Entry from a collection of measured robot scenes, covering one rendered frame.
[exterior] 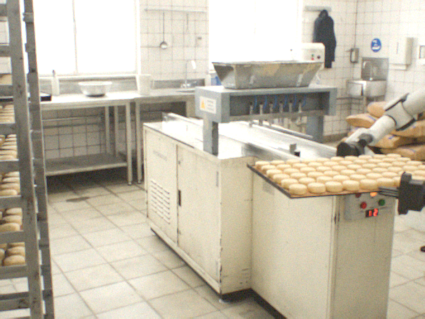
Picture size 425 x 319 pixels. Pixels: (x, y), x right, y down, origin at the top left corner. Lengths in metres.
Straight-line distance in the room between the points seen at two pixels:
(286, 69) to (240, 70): 0.28
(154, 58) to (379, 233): 4.15
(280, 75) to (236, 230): 0.86
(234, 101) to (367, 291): 1.14
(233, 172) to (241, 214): 0.24
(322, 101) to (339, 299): 1.16
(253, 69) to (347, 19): 5.12
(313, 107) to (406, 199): 1.54
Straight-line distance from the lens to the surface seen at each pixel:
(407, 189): 1.60
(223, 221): 2.81
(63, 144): 5.83
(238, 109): 2.80
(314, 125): 3.15
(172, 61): 6.20
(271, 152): 2.66
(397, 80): 7.42
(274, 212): 2.68
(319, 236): 2.39
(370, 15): 7.76
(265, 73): 2.82
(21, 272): 1.44
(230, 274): 2.95
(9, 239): 1.41
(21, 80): 1.29
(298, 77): 2.95
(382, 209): 2.40
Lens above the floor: 1.44
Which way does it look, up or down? 12 degrees down
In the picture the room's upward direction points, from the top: straight up
